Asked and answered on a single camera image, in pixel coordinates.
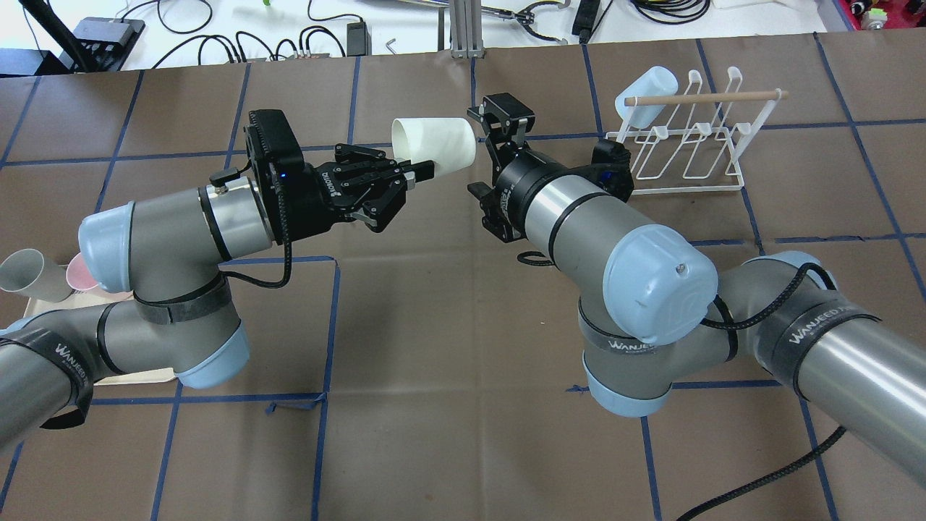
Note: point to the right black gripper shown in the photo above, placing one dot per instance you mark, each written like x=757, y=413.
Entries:
x=519, y=179

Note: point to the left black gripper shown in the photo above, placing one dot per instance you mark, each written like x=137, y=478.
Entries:
x=312, y=189

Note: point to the cream white cup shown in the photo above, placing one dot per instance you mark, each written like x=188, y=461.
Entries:
x=449, y=143

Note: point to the light blue cup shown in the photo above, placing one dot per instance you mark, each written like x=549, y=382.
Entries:
x=656, y=82

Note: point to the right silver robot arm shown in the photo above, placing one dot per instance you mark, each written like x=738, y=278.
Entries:
x=653, y=308

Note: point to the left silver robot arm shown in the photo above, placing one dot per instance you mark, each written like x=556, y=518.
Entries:
x=177, y=256

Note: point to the pink cup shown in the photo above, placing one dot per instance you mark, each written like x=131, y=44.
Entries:
x=78, y=276

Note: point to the grey cup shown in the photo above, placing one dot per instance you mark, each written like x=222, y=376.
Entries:
x=30, y=273

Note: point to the black power adapter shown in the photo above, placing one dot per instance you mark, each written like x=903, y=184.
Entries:
x=584, y=21

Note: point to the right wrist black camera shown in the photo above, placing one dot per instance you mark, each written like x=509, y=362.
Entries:
x=610, y=169

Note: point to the wrist black camera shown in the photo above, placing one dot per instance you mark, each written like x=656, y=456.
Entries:
x=610, y=169
x=273, y=150

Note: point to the aluminium frame post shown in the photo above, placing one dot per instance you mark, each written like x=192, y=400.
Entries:
x=466, y=29

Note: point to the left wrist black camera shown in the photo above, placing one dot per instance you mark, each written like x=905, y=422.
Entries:
x=273, y=150

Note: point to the white wire cup rack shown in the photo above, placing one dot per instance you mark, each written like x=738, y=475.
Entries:
x=696, y=142

